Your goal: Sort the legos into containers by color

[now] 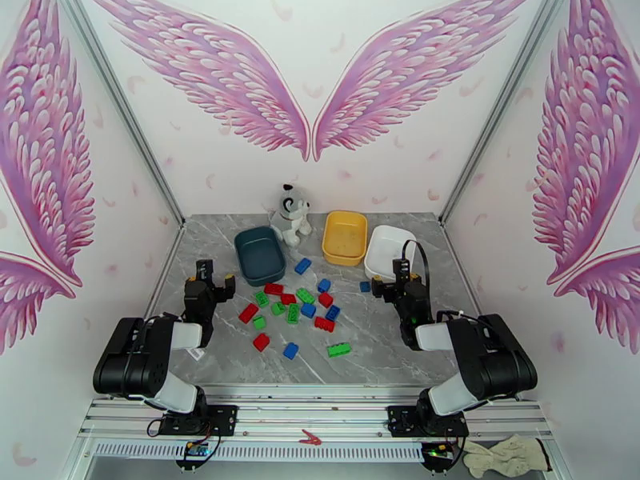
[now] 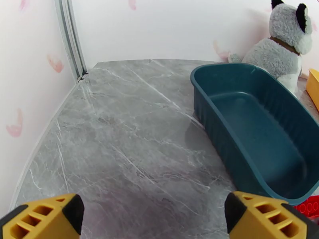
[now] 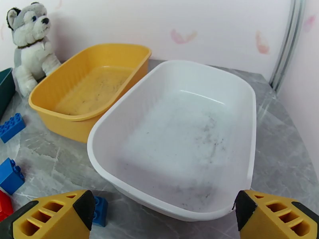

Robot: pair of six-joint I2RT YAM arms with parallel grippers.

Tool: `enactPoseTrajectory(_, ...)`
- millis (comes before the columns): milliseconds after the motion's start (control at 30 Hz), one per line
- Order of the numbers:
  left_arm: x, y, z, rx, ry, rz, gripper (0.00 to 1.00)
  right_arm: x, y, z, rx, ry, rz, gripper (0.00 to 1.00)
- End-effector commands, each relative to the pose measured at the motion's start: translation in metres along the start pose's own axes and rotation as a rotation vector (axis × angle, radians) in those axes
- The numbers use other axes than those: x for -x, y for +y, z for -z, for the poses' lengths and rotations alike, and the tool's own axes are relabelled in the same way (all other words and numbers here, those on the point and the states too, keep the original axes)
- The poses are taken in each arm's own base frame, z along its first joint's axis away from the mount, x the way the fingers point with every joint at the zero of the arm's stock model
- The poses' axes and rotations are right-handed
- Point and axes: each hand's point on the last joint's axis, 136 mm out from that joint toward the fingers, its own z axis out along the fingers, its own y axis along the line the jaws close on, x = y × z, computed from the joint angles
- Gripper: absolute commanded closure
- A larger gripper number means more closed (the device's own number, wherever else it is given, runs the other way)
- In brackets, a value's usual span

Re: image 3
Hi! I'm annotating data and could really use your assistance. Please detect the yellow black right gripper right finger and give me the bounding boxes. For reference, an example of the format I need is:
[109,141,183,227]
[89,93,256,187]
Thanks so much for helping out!
[232,190,319,239]

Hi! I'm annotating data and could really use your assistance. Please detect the aluminium corner post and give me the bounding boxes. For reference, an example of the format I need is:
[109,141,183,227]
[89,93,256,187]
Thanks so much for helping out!
[268,0,307,93]

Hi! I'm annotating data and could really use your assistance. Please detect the white plastic bin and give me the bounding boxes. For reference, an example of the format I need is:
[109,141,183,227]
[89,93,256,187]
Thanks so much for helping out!
[87,59,257,222]

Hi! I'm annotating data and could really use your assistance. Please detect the blue square lego brick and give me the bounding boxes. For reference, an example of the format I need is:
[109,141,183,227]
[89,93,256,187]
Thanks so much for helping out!
[0,158,26,196]
[93,196,109,227]

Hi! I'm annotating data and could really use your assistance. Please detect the blue long lego brick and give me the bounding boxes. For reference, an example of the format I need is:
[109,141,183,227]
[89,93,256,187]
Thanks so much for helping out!
[0,113,26,144]

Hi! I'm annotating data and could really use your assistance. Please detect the red lego brick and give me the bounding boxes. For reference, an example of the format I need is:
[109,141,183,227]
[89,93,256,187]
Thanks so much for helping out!
[0,190,14,222]

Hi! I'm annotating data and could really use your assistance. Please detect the yellow plastic bin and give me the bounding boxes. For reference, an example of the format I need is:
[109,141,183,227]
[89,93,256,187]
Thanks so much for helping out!
[28,43,152,144]

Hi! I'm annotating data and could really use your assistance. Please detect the grey white husky plush toy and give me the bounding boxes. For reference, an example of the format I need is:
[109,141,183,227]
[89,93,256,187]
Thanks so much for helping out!
[6,2,61,97]

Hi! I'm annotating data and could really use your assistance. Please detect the dark teal plastic bin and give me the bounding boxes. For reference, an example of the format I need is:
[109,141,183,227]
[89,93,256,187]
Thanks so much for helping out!
[0,67,16,120]

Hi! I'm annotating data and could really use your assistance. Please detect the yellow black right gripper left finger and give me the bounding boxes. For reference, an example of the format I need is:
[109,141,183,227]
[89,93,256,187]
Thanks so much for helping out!
[0,190,96,239]

